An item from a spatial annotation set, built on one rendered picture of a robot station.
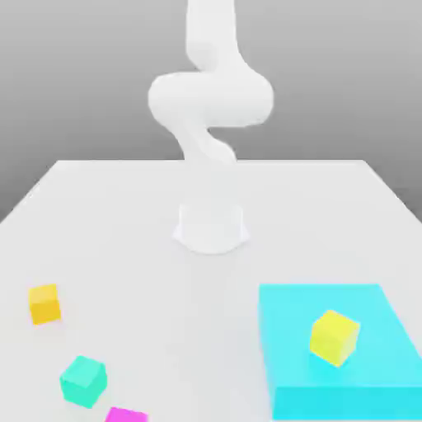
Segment small yellow cube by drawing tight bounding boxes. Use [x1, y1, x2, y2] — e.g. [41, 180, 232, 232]
[309, 308, 361, 368]

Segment small orange cube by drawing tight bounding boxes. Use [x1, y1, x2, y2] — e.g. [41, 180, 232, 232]
[27, 283, 63, 326]

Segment small turquoise cube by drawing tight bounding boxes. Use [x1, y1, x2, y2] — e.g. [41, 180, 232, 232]
[59, 354, 109, 410]

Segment small magenta cube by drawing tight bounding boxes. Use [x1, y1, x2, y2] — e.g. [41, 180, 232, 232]
[104, 406, 149, 422]

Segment large cyan box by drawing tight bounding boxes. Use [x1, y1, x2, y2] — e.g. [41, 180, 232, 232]
[257, 283, 422, 421]

